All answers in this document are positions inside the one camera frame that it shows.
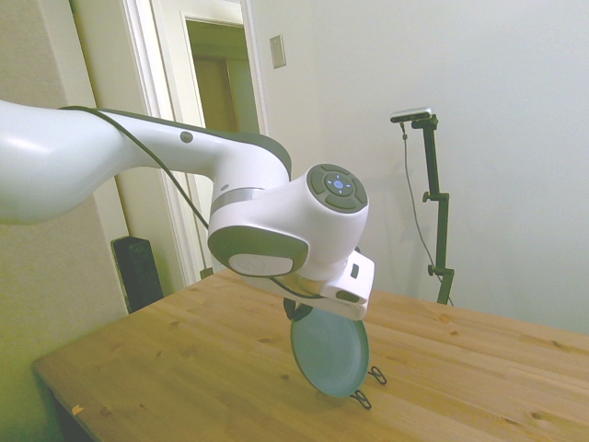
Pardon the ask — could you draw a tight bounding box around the blue plastic plate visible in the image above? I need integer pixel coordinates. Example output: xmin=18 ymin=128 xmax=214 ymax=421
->
xmin=289 ymin=307 xmax=372 ymax=400

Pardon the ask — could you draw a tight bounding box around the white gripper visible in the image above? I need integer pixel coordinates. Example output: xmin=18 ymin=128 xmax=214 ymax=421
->
xmin=237 ymin=248 xmax=376 ymax=326

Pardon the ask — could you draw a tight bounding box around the white door frame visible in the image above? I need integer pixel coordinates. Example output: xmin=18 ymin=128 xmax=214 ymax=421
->
xmin=120 ymin=0 xmax=271 ymax=287

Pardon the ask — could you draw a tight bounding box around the grey exterior camera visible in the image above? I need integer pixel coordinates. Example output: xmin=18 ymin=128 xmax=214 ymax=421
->
xmin=389 ymin=106 xmax=435 ymax=125

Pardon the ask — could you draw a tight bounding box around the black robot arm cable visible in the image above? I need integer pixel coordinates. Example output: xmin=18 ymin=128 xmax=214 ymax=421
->
xmin=58 ymin=105 xmax=326 ymax=301

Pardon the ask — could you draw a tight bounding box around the white wall light switch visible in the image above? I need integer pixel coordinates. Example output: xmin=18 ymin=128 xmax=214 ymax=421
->
xmin=268 ymin=34 xmax=288 ymax=71

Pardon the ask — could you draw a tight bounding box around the black camera stand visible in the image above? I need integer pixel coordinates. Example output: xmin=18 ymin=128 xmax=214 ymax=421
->
xmin=410 ymin=114 xmax=457 ymax=306
xmin=398 ymin=121 xmax=456 ymax=308

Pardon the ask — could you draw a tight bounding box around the black speaker box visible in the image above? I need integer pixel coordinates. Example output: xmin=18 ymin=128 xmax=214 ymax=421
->
xmin=110 ymin=235 xmax=166 ymax=315

